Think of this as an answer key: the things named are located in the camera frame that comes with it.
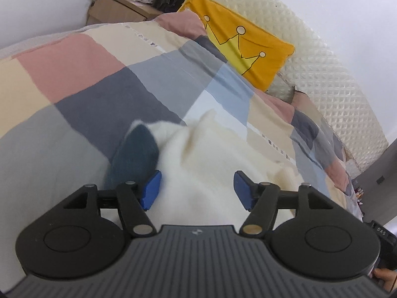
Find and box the pink pillow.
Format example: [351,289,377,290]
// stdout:
[292,90,314,112]

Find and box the cardboard box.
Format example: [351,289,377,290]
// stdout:
[86,0,165,26]

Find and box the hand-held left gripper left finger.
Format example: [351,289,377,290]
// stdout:
[62,170,163,237]

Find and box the checkered patchwork duvet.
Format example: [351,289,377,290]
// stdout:
[0,9,363,286]

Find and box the cream quilted headboard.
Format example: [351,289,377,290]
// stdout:
[206,0,390,173]

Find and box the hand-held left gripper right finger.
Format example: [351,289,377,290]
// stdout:
[233,170,337,237]

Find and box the cream and navy sweater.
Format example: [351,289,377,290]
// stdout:
[104,109,306,227]

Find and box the person's right hand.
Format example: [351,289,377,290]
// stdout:
[370,268,397,292]

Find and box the grey wardrobe with niche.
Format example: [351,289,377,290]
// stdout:
[350,137,397,233]

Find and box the yellow crown print pillow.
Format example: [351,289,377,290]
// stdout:
[177,0,295,92]

